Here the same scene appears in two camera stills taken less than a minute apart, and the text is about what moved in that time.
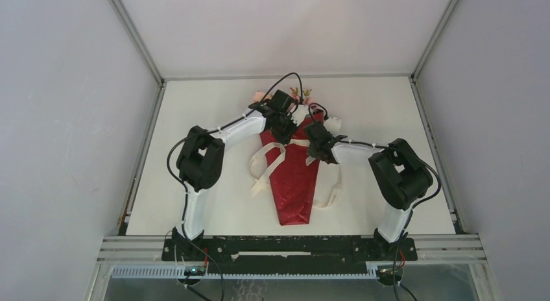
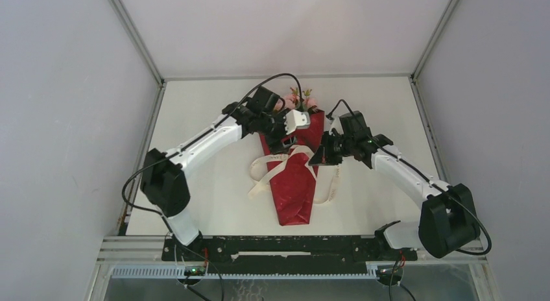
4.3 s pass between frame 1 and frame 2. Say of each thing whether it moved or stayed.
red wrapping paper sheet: stayed
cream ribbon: moved
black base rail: stayed
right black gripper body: moved
